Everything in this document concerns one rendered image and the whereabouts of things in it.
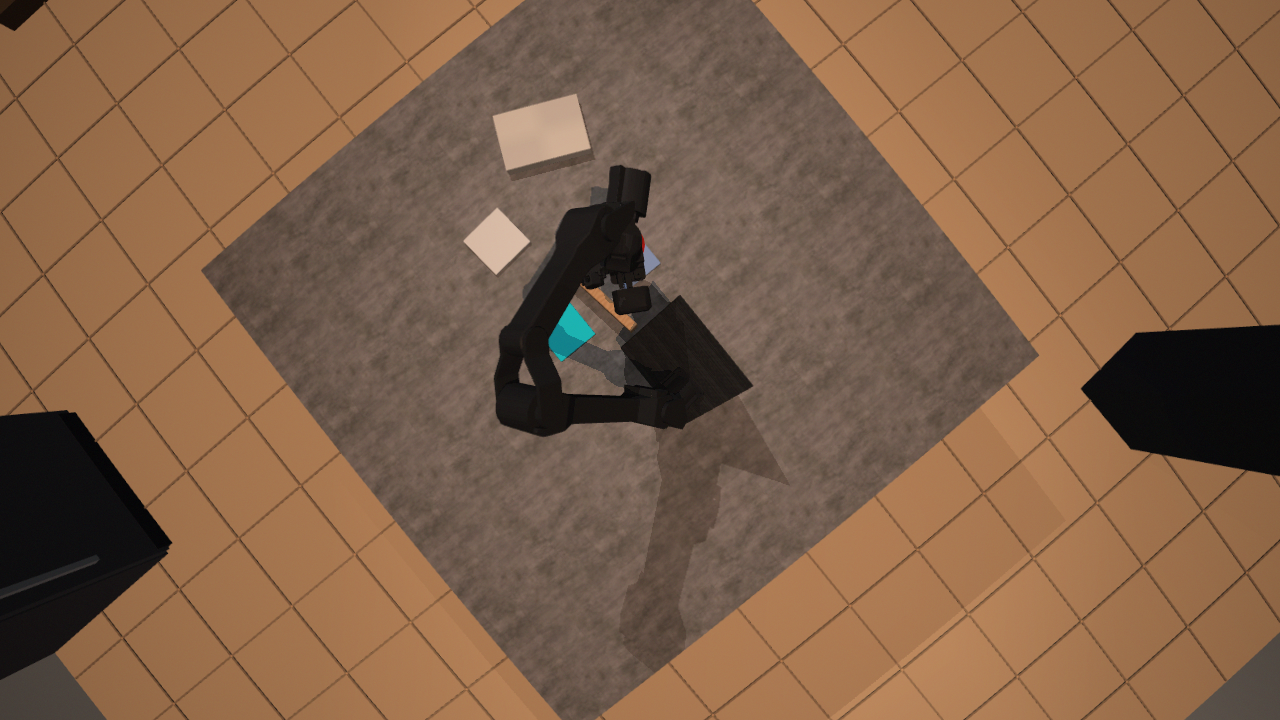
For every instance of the beige flat rectangular block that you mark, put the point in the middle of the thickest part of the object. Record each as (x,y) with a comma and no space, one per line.
(542,134)

